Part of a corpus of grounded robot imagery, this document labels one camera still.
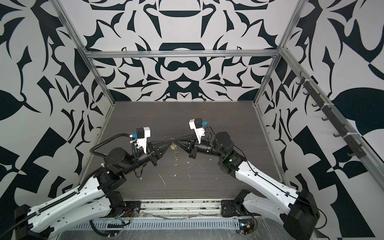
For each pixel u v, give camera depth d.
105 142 0.44
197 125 0.55
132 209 0.73
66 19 0.77
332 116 0.55
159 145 0.58
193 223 0.71
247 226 0.71
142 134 0.53
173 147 0.63
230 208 0.74
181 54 0.93
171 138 0.60
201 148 0.57
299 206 0.40
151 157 0.53
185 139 0.59
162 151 0.59
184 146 0.61
